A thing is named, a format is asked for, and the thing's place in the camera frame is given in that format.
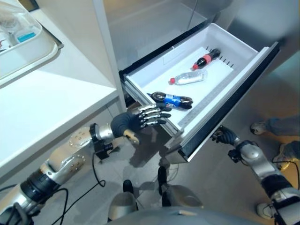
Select blue white packet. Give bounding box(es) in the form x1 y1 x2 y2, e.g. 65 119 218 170
15 30 38 44

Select red label cola bottle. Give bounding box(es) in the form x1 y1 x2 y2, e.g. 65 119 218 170
191 48 222 70

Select stainless steel refrigerator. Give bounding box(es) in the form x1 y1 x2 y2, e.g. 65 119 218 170
93 0 300 132

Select white counter cabinet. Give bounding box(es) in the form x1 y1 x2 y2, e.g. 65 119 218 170
0 9 128 188

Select white refrigerator drawer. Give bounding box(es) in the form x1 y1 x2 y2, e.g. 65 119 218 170
119 22 281 163

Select person's foot white shoe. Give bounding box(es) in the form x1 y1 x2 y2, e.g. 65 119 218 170
250 120 270 135
272 142 300 171
256 202 275 220

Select robot torso and legs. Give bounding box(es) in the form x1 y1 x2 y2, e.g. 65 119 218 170
106 156 265 225

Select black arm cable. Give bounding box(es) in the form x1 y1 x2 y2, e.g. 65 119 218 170
46 145 106 225

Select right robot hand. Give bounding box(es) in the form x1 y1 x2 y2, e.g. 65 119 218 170
211 127 241 147

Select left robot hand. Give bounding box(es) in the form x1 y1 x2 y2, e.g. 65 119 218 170
110 103 173 146

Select blue label cola bottle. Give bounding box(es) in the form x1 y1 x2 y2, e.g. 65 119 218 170
147 91 194 110

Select white plastic tray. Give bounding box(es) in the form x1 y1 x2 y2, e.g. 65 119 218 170
0 0 64 82

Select clear water bottle red cap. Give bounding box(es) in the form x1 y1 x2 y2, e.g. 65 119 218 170
167 69 208 86

